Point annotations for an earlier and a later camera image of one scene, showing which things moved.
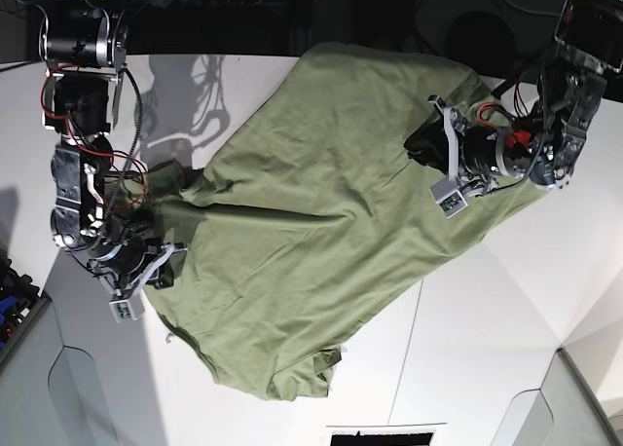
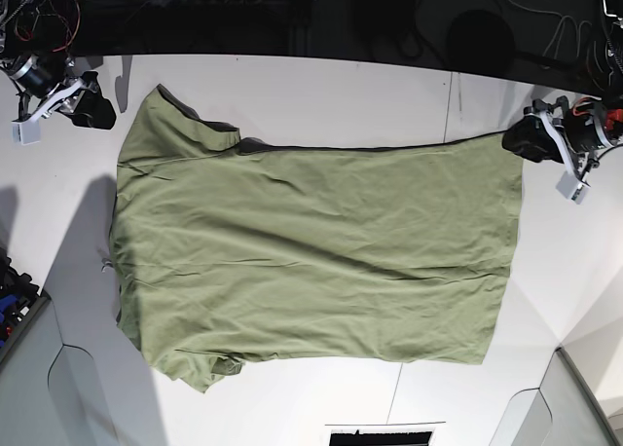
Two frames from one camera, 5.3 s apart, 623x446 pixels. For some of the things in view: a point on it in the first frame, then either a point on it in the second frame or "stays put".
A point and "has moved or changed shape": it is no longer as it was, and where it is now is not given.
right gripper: x=478 y=156 → x=578 y=130
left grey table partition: x=50 y=393 stays put
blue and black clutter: x=18 y=295 stays put
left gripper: x=123 y=261 → x=43 y=85
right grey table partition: x=564 y=411 stays put
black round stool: x=482 y=41 stays put
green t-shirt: x=314 y=217 has moved or changed shape
